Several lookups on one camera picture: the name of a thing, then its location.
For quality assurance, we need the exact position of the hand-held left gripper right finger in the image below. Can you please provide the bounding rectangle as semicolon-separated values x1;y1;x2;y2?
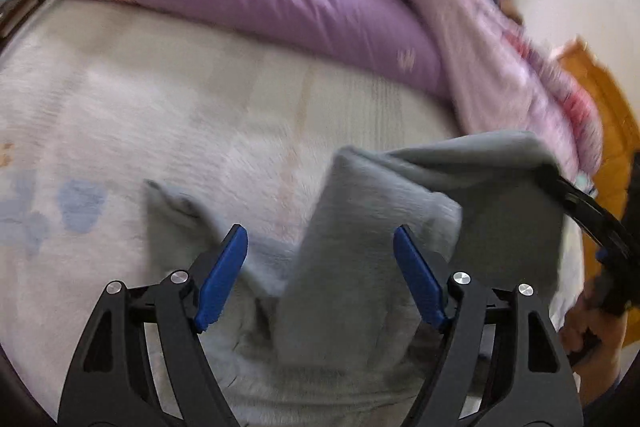
392;224;585;427

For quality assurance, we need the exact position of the orange wooden furniture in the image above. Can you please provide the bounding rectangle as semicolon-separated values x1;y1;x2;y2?
552;36;640;280

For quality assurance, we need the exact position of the grey fleece garment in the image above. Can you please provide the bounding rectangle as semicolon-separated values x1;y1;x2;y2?
142;130;569;427

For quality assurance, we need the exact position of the person's right hand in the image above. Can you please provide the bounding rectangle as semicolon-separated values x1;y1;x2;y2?
559;278;628;365

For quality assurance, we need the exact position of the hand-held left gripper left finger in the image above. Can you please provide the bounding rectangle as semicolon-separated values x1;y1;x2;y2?
57;224;249;427

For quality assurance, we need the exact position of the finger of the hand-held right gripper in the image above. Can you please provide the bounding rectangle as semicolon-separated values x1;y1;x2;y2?
536;164;640;258

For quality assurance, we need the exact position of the pink floral quilt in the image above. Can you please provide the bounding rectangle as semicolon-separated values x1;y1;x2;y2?
372;0;607;180

